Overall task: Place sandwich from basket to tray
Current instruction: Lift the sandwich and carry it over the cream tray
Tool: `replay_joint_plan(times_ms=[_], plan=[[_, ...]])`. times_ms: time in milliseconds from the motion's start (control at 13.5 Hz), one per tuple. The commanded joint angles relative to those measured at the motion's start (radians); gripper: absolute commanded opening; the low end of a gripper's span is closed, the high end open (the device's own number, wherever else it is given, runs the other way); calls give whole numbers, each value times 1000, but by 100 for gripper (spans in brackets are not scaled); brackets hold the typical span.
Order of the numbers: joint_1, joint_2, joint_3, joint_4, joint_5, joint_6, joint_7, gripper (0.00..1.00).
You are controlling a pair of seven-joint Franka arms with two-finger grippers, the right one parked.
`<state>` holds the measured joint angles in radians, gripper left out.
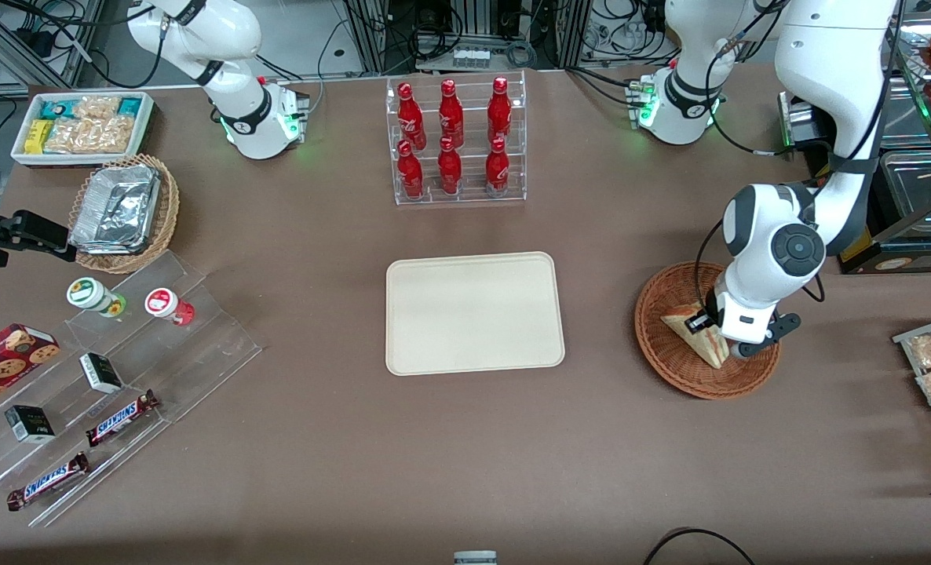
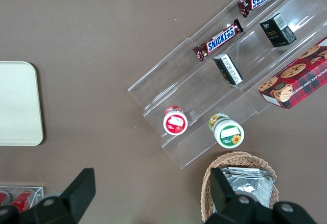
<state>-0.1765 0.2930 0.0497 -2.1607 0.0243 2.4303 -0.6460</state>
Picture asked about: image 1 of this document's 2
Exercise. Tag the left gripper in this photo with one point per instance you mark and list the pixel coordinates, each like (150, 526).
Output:
(712, 309)

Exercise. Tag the triangular sandwich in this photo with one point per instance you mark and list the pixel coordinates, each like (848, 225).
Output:
(701, 349)

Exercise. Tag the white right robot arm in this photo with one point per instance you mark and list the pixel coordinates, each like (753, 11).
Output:
(253, 118)

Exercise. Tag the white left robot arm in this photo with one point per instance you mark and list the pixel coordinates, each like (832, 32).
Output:
(826, 78)

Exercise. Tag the brown wicker basket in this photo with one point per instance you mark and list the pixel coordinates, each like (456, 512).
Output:
(669, 369)

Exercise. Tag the aluminium foil tray stack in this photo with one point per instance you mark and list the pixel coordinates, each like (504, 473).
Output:
(116, 208)

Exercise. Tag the light wicker basket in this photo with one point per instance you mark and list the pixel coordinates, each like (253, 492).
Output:
(169, 208)

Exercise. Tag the beige plastic tray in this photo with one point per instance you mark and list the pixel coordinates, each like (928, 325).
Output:
(473, 314)

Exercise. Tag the green lid cup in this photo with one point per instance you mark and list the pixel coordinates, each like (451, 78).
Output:
(89, 293)

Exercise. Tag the yellow snack packet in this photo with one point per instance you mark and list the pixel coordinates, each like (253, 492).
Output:
(37, 136)

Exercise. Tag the clear cracker bag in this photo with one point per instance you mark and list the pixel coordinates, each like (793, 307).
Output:
(89, 135)
(96, 107)

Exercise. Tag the red tartan cookie box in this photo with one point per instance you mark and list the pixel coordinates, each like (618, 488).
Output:
(2, 365)

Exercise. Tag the teal snack packet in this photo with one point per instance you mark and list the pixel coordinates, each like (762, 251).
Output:
(129, 106)
(57, 108)

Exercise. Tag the red lid cup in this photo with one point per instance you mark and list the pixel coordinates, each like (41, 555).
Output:
(163, 302)

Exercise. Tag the white plastic snack bin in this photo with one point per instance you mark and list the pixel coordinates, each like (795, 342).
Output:
(145, 125)

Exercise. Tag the small black box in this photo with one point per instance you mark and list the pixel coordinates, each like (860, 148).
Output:
(30, 424)
(101, 373)

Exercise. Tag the clear acrylic stepped shelf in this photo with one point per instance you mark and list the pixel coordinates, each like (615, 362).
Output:
(183, 361)

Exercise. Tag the brown Snickers bar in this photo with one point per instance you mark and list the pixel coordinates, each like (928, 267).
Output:
(48, 480)
(120, 418)

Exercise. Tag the silver metal box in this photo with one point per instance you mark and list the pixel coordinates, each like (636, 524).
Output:
(795, 125)

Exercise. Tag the black food warmer machine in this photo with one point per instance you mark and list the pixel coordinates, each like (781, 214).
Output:
(921, 263)

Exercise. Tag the red cola bottle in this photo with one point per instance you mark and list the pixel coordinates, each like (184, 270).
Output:
(497, 169)
(410, 173)
(411, 118)
(499, 111)
(450, 169)
(450, 116)

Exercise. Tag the clear acrylic bottle rack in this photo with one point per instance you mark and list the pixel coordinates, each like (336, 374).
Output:
(469, 196)

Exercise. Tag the small grey object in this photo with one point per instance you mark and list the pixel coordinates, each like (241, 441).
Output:
(475, 558)

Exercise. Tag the white power strip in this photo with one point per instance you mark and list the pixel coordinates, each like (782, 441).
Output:
(471, 59)

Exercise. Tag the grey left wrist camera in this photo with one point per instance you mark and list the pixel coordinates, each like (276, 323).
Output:
(779, 328)

